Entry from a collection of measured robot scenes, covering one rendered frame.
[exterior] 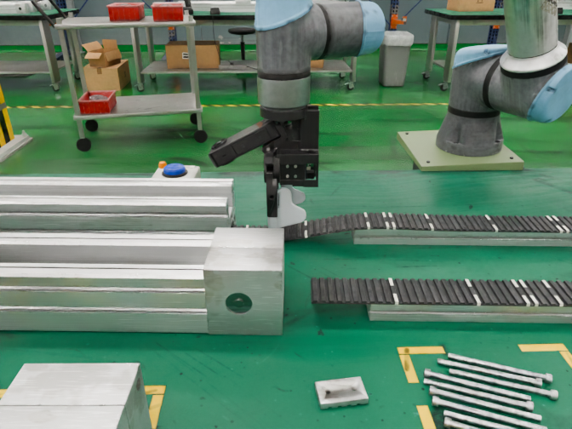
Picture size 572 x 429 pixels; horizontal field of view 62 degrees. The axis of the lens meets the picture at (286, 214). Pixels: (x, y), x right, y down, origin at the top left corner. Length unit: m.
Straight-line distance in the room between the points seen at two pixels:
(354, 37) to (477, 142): 0.54
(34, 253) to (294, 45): 0.43
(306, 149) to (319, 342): 0.28
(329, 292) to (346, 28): 0.36
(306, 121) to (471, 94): 0.53
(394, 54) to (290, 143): 4.94
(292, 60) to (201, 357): 0.39
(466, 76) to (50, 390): 0.97
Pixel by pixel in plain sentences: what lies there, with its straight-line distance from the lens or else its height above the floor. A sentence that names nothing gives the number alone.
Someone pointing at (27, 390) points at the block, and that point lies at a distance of 0.46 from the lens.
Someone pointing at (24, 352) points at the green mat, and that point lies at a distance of 0.65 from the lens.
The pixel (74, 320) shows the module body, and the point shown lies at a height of 0.80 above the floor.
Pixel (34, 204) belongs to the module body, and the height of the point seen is 0.86.
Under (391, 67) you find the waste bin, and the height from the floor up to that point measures 0.21.
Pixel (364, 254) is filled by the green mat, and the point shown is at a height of 0.78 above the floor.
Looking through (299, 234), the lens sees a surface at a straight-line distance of 0.77.
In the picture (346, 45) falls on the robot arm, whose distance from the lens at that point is 0.71.
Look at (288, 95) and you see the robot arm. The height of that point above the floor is 1.02.
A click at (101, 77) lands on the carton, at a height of 0.15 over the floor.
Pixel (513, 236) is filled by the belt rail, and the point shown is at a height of 0.80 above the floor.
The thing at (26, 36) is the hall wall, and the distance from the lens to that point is 9.09.
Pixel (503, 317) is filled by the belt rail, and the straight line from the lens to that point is 0.67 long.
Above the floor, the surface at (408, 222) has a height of 0.81.
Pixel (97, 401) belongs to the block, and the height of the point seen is 0.87.
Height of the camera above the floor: 1.18
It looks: 27 degrees down
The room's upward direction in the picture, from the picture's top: straight up
